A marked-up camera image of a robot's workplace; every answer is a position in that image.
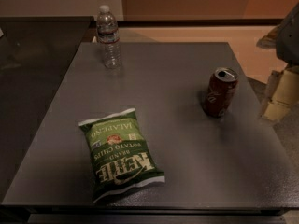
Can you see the green jalapeno chip bag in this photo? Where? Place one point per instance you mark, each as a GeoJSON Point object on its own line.
{"type": "Point", "coordinates": [120, 155]}

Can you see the clear plastic water bottle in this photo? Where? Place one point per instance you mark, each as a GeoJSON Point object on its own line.
{"type": "Point", "coordinates": [108, 36]}

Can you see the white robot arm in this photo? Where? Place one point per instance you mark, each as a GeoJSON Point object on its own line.
{"type": "Point", "coordinates": [284, 39]}

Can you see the red soda can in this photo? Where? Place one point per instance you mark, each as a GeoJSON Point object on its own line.
{"type": "Point", "coordinates": [220, 92]}

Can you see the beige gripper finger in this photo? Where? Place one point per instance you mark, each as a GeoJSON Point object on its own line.
{"type": "Point", "coordinates": [281, 93]}

